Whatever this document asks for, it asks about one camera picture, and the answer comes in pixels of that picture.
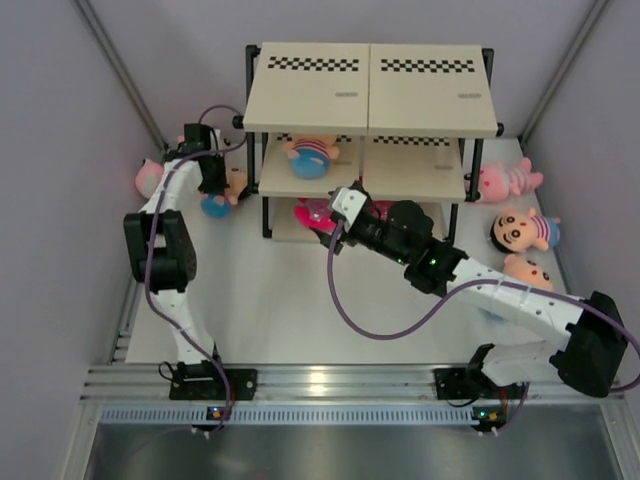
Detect boy doll blue pants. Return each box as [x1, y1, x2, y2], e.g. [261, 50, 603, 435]
[282, 134, 340, 180]
[200, 167, 250, 219]

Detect magenta plush shelf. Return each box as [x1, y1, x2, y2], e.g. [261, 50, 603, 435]
[293, 198, 335, 233]
[371, 200, 396, 220]

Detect boy doll black hair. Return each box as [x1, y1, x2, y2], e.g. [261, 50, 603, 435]
[489, 208, 561, 254]

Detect boy doll bald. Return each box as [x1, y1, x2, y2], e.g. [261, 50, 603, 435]
[502, 254, 554, 291]

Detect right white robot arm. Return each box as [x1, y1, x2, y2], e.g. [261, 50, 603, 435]
[318, 189, 637, 398]

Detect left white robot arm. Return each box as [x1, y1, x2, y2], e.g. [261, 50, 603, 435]
[123, 123, 227, 365]

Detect beige three-tier shelf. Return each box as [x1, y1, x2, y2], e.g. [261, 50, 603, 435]
[235, 42, 503, 242]

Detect pink frog plush far left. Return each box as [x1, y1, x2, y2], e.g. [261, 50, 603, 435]
[134, 158, 164, 199]

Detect pink frog plush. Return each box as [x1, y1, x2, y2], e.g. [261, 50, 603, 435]
[475, 157, 544, 204]
[134, 158, 164, 199]

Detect pink frog plush right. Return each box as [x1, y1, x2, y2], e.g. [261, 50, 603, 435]
[475, 157, 544, 204]

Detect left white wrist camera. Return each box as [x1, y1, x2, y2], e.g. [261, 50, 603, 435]
[328, 180, 368, 231]

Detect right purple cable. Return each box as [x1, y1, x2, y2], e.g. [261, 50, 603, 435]
[327, 219, 640, 436]

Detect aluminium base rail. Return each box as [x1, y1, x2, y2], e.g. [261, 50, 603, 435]
[79, 363, 626, 404]

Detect grey slotted cable duct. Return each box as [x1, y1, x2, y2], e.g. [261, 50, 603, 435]
[100, 405, 487, 426]

